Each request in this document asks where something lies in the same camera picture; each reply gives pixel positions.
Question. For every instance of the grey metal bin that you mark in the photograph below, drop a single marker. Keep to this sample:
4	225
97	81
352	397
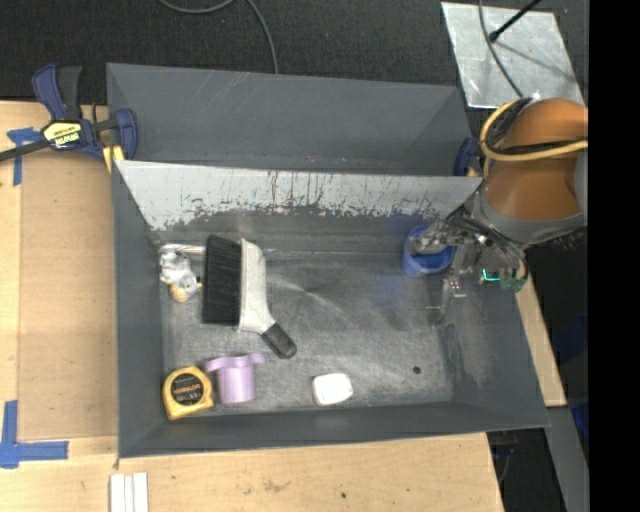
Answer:
350	325

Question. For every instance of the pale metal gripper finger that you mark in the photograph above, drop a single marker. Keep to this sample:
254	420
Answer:
458	295
443	302

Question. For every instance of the white rounded small box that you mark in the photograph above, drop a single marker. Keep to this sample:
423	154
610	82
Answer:
332	389

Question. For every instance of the lilac plastic cup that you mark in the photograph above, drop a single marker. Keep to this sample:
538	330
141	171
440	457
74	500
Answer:
235	380

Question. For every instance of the white and grey toy animal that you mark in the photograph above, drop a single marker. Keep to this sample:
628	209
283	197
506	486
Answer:
177	272

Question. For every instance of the white brush with black bristles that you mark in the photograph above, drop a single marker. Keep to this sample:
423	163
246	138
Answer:
250	285

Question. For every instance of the yellow tape measure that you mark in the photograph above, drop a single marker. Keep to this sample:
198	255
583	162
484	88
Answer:
187	392

